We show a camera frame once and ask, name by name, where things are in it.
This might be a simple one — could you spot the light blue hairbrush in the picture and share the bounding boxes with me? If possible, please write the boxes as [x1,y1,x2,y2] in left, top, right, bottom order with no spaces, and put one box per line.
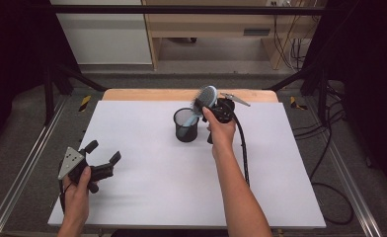
[181,85,219,128]

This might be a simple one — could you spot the yellow clamp left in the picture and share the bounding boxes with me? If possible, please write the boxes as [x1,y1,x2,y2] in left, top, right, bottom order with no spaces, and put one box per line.
[78,95,93,113]

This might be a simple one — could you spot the hanging black cable bundle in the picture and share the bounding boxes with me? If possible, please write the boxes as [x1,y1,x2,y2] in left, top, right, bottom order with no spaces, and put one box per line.
[272,14,312,72]

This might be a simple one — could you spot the black curtain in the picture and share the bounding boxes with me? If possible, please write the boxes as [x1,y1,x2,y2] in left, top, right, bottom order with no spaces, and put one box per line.
[299,0,387,198]
[0,0,81,152]

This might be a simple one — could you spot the person's right hand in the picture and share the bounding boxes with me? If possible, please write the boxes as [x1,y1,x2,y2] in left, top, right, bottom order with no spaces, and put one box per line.
[201,106,237,160]

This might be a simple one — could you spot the dark rectangular desk plate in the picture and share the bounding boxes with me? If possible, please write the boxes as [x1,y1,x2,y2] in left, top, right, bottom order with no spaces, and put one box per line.
[243,28,271,37]

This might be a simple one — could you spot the black floor cable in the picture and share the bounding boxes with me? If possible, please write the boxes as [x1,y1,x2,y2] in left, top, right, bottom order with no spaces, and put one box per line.
[293,83,355,226]

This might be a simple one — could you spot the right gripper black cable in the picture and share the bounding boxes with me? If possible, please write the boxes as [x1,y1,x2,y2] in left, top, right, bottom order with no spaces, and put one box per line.
[231,112,251,188]

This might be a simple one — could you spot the wooden desk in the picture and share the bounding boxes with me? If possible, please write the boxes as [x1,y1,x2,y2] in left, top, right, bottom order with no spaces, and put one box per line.
[141,0,318,71]

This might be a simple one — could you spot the yellow clamp right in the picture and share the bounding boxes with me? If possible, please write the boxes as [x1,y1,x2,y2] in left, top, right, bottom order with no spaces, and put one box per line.
[289,96,309,111]

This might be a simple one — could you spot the white cabinet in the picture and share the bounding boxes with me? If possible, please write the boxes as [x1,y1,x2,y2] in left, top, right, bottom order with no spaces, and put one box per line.
[49,0,153,65]

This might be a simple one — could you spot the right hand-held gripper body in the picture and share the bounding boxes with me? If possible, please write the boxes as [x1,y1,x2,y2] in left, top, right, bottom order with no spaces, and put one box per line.
[206,92,251,145]

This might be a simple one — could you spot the black frame leg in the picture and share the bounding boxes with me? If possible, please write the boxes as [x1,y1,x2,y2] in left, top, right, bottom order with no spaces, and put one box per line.
[263,63,332,126]
[42,63,109,126]

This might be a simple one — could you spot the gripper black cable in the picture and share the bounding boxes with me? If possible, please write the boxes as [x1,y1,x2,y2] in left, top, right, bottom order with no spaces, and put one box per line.
[231,112,251,188]
[58,180,73,215]

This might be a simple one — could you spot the yellow clamp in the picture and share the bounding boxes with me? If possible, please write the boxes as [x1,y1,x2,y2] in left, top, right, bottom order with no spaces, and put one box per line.
[289,96,309,111]
[78,95,93,113]

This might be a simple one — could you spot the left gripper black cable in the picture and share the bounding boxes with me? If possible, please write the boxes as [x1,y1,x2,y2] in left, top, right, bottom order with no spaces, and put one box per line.
[58,180,73,215]

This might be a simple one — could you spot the person's left hand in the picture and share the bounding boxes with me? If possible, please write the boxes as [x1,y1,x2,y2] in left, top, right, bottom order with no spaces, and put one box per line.
[62,166,93,226]

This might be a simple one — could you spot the metal floor rail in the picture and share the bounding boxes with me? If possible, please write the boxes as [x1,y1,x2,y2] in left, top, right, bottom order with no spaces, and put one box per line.
[0,97,68,237]
[324,139,384,237]

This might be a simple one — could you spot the black mesh pen holder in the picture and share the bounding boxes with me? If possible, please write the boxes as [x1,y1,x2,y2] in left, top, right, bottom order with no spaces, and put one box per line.
[173,107,200,143]

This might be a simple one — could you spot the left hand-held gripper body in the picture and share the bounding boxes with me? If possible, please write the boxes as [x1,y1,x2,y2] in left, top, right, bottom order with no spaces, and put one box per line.
[56,146,116,195]

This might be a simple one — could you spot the black horizontal frame bar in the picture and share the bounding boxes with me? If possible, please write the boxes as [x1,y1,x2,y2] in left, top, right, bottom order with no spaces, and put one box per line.
[27,4,328,17]

